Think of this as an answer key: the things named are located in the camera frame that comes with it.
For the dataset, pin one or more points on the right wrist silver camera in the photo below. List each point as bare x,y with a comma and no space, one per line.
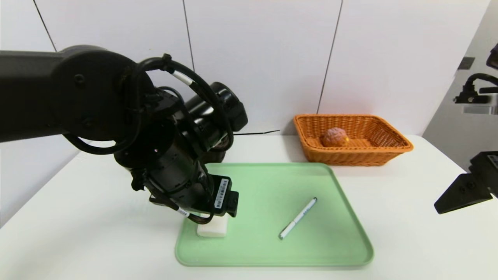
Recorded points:
469,97

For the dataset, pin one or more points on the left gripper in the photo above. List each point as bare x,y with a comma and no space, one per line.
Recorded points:
222,193

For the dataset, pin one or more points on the brown bread bun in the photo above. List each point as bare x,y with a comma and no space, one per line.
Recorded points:
334,137

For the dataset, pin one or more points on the thin black zip tie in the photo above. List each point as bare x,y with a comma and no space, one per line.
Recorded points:
256,132

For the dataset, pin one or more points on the orange wicker basket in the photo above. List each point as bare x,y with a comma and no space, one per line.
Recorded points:
350,157

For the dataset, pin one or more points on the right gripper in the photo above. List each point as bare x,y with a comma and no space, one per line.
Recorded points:
486,168

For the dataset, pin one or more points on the green plastic tray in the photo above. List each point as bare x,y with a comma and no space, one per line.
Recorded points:
272,241

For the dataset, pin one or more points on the white soap bar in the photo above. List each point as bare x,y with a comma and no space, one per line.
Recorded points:
212,231

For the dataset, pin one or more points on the white pen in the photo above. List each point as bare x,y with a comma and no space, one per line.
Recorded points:
297,218

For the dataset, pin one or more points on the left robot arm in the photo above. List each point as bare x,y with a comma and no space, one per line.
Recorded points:
78,97

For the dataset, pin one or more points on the dark wall plate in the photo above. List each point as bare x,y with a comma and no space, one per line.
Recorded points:
465,63

